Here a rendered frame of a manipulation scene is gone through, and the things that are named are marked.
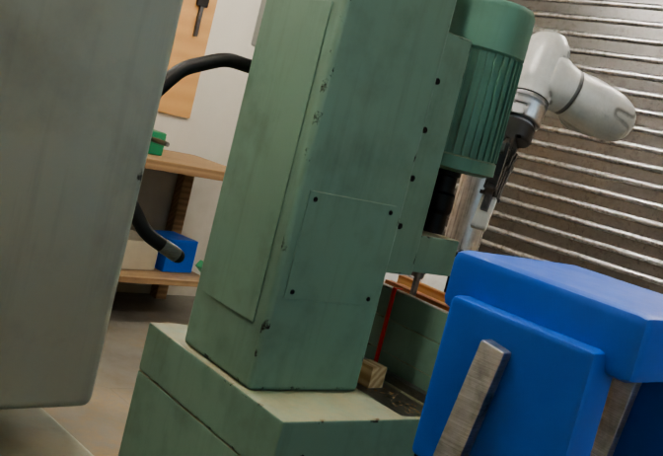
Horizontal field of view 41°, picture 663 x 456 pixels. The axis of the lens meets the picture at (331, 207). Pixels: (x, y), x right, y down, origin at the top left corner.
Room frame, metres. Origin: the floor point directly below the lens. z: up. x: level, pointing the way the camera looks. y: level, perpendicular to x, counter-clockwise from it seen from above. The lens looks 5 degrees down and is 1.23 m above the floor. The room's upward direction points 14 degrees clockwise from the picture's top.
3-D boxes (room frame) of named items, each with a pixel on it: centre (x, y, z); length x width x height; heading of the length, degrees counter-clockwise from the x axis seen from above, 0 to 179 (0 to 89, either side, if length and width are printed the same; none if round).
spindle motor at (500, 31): (1.65, -0.19, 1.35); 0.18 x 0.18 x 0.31
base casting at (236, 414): (1.58, -0.09, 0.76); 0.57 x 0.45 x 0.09; 129
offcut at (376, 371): (1.52, -0.14, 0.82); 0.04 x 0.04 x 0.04; 45
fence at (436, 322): (1.60, -0.19, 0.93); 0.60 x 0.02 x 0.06; 39
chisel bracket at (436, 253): (1.64, -0.17, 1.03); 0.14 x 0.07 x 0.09; 129
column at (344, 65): (1.47, 0.04, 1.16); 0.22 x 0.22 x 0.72; 39
